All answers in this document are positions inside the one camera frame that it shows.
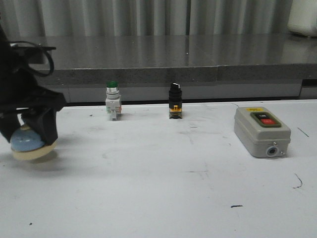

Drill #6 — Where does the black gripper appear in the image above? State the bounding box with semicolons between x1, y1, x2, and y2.
0;29;66;145

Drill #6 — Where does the blue and cream desk bell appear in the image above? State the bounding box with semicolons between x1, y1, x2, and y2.
10;124;56;161

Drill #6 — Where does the grey stone counter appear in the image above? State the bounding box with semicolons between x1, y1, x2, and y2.
21;33;317;104

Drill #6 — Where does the grey on-off push-button box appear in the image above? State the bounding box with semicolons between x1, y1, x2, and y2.
234;107;291;158

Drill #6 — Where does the white object on counter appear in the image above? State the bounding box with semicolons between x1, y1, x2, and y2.
287;0;317;37

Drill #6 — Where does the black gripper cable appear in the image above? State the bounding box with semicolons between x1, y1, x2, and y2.
9;41;57;77

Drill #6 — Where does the green-capped white pilot light switch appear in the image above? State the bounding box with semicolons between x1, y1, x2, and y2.
106;81;122;121

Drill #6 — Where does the black and yellow selector switch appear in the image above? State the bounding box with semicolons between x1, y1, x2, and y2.
169;83;182;119

